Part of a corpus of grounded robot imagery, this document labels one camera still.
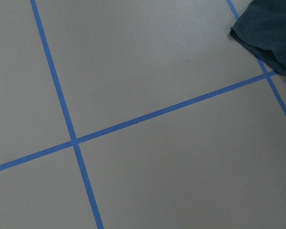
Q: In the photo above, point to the black graphic t-shirt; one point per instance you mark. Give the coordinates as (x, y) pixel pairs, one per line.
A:
(262, 30)

